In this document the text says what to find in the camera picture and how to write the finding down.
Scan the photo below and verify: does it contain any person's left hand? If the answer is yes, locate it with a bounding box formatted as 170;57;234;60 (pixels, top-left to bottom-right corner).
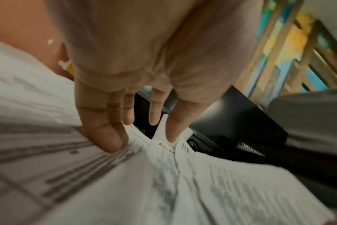
44;0;265;154

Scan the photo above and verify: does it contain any pile of printed papers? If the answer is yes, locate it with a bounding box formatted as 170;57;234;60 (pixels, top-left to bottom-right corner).
0;38;336;225

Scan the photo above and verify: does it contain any yellow paper scrap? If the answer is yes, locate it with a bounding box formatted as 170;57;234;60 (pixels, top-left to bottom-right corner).
58;59;75;74

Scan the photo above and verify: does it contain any white paper cup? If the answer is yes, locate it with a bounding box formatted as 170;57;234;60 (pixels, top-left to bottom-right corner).
152;113;193;148

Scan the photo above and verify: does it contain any black mesh paper tray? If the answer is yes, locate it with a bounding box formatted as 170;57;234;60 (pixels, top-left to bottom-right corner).
233;134;337;172

